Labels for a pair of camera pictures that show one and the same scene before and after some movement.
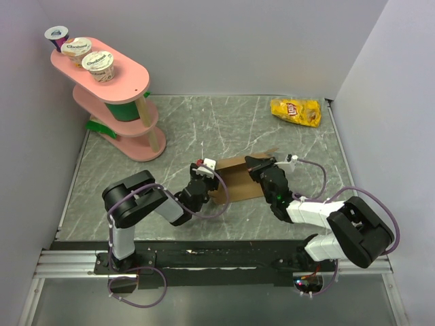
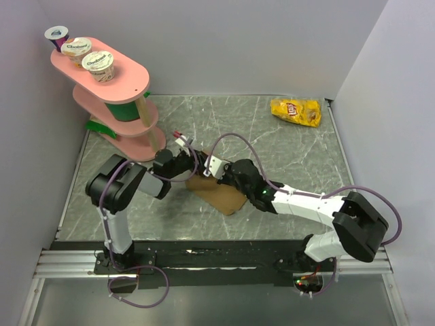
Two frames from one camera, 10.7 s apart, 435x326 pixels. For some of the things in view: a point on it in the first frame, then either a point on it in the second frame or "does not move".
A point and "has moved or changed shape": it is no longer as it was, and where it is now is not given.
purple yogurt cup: [58, 34] does not move
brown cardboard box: [236, 182] has moved or changed shape
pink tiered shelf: [122, 111] does not move
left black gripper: [213, 180] → [188, 154]
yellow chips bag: [307, 113] does not move
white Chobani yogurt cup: [100, 64] does not move
